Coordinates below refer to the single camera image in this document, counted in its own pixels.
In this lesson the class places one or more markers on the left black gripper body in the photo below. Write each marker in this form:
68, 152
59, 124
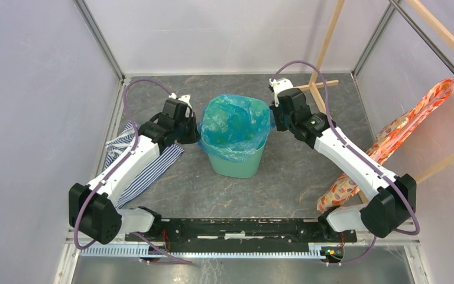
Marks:
186, 131

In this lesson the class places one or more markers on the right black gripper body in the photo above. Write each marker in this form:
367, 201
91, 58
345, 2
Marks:
283, 122

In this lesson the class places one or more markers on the blue white striped cloth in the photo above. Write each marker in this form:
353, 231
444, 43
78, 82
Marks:
149, 174

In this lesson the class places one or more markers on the blue plastic trash bag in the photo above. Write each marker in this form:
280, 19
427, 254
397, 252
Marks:
233, 125

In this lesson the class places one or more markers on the green plastic trash bin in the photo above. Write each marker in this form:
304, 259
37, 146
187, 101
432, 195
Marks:
235, 156

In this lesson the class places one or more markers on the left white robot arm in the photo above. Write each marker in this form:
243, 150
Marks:
96, 209

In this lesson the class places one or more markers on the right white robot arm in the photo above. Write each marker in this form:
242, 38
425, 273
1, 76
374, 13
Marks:
391, 197

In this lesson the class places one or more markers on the orange floral patterned cloth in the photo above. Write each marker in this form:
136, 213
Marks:
391, 137

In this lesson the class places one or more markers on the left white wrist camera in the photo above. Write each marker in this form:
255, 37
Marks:
185, 99

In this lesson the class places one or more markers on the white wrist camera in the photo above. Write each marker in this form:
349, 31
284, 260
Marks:
185, 99
279, 85

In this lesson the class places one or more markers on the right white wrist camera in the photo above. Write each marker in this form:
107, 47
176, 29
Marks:
279, 85

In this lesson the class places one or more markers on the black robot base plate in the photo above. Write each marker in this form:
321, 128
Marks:
244, 235

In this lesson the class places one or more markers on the metal slotted rail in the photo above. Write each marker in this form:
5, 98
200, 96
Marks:
143, 250

